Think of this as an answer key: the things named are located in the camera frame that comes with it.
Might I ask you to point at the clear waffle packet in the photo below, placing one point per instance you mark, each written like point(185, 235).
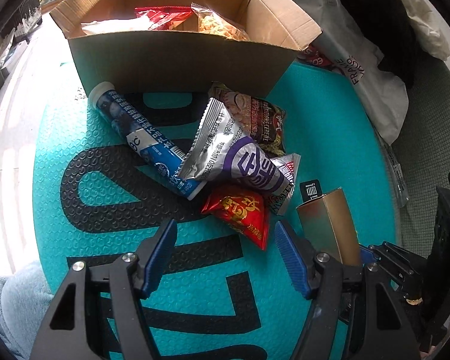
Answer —
point(219, 22)

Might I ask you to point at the cardboard box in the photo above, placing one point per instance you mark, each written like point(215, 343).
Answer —
point(180, 60)

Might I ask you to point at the silver purple snack packet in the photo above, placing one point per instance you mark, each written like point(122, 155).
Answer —
point(240, 161)

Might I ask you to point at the blue tablet tube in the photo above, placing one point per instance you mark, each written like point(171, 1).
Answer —
point(142, 138)

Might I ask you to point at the translucent white snack packet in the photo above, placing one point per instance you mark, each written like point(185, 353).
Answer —
point(108, 26)

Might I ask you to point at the cream garment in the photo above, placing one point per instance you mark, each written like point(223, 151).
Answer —
point(423, 15)

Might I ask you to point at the white printed plastic bag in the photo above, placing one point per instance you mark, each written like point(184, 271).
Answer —
point(363, 63)

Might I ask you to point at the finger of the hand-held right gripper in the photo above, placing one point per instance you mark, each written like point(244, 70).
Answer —
point(390, 257)

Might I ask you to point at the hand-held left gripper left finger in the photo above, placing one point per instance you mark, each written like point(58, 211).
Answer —
point(159, 258)

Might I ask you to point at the blue fleece blanket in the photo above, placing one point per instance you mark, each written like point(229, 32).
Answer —
point(15, 307)

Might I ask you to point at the clear plastic strip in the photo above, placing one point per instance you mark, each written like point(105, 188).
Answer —
point(395, 172)

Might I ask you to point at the dark red snack packet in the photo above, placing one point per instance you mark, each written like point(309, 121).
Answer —
point(161, 15)

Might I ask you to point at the green quilted sofa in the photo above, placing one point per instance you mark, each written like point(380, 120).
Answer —
point(431, 120)

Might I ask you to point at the small red snack packet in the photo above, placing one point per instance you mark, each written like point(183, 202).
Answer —
point(240, 213)

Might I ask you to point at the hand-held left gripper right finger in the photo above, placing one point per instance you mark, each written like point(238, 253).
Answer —
point(292, 258)

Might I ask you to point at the red white printed packet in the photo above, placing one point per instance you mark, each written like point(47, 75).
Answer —
point(317, 58)

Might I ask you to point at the teal bubble mailer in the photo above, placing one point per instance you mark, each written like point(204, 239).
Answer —
point(78, 120)

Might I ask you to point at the small gold carton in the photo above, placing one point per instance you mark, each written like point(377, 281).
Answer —
point(328, 221)

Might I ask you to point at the brown cereal packet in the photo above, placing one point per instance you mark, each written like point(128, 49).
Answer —
point(258, 120)

